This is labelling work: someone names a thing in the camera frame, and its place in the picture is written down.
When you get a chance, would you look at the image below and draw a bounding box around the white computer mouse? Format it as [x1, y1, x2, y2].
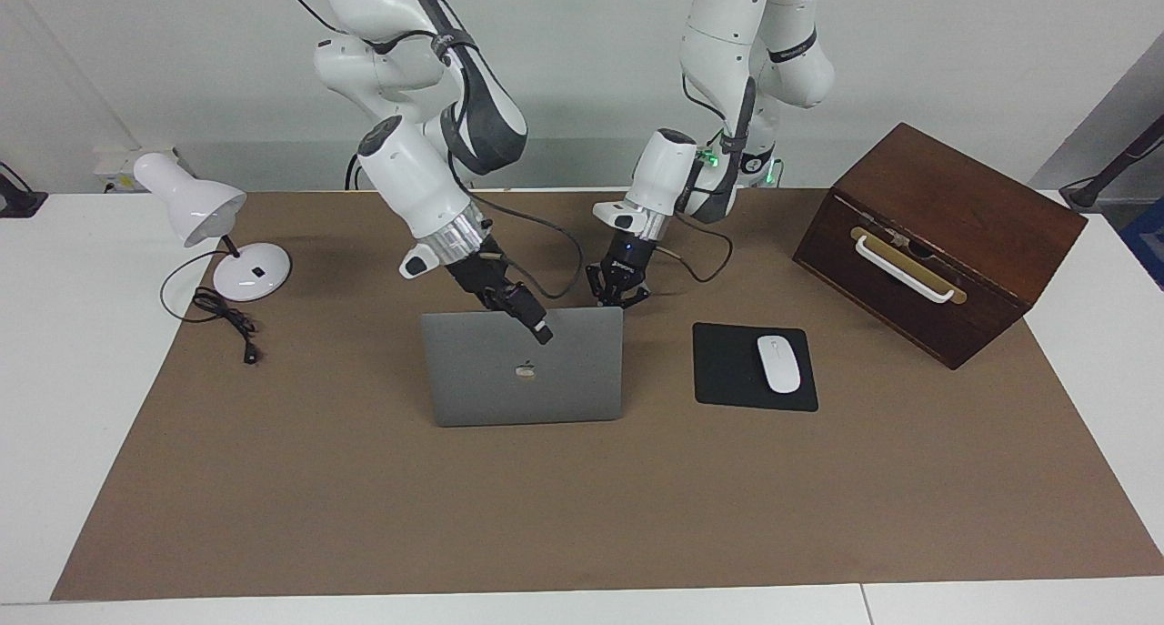
[757, 335, 803, 395]

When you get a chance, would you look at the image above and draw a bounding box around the black lamp power cable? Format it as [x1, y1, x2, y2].
[160, 248, 262, 366]

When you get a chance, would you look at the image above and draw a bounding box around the white box handle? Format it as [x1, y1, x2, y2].
[855, 234, 958, 304]

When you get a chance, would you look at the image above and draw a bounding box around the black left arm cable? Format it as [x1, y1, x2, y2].
[653, 61, 736, 283]

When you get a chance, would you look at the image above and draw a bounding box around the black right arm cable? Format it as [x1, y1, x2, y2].
[273, 0, 585, 300]

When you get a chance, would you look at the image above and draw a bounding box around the black mouse pad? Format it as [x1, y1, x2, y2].
[692, 322, 819, 413]

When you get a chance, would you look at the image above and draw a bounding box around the black stand with pole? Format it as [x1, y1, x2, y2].
[1059, 116, 1164, 212]

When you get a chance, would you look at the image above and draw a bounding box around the grey Apple laptop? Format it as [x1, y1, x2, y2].
[420, 307, 626, 428]

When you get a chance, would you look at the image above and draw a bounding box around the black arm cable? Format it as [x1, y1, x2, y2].
[653, 61, 736, 283]
[273, 0, 585, 300]

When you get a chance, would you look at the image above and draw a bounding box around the white desk lamp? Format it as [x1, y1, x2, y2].
[133, 152, 293, 303]

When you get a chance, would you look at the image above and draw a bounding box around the blue floor object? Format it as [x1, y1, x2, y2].
[1120, 197, 1164, 291]

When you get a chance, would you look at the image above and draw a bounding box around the black stand base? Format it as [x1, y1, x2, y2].
[0, 163, 48, 218]

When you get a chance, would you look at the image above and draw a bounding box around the dark brown wooden box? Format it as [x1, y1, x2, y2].
[792, 122, 1089, 371]

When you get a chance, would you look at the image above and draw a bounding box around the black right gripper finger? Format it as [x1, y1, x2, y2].
[520, 299, 555, 347]
[494, 285, 530, 326]

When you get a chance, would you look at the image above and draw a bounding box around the white wall power socket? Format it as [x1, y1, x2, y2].
[94, 147, 178, 194]

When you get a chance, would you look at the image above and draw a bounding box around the brown paper table mat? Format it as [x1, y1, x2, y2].
[50, 188, 1164, 601]

